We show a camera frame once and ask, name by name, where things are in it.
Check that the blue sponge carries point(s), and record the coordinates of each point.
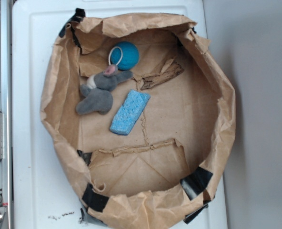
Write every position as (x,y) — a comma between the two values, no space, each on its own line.
(130,111)

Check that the white plastic tray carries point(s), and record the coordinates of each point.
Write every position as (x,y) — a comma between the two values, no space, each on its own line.
(43,197)

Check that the metal rail frame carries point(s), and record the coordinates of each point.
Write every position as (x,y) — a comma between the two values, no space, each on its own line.
(6,182)

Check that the gray plush animal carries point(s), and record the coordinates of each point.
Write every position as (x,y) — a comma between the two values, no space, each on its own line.
(97,90)

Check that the brown paper bag bin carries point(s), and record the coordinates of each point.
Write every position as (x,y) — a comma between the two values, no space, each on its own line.
(157,156)

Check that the blue ball with loop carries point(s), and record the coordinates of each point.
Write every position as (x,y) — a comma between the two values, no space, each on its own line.
(124,55)

